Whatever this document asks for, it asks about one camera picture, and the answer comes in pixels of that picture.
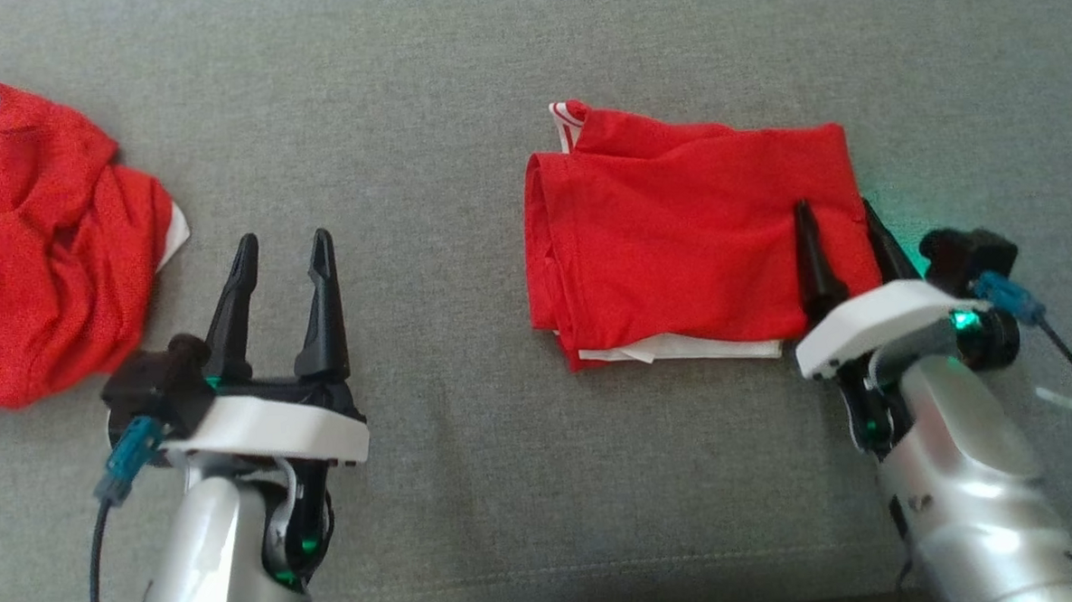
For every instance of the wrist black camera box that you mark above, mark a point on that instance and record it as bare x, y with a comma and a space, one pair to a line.
964, 255
155, 385

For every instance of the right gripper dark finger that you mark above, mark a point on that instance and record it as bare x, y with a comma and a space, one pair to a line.
815, 271
887, 254

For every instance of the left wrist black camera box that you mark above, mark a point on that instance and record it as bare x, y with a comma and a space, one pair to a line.
155, 385

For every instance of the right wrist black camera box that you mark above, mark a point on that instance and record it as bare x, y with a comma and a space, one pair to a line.
964, 255

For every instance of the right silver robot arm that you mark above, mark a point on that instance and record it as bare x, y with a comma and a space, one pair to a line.
979, 499

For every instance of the red mesh shorts white band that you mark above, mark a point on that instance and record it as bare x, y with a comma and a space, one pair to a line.
37, 268

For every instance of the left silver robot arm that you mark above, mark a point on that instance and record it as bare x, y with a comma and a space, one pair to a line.
204, 569

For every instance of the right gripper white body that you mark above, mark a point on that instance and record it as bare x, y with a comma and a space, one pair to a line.
880, 318

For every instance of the red shirt with white trim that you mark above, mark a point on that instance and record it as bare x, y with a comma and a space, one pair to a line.
678, 231

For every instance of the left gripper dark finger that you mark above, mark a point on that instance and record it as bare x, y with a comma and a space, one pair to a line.
234, 323
324, 319

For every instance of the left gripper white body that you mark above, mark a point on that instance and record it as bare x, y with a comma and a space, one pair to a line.
270, 430

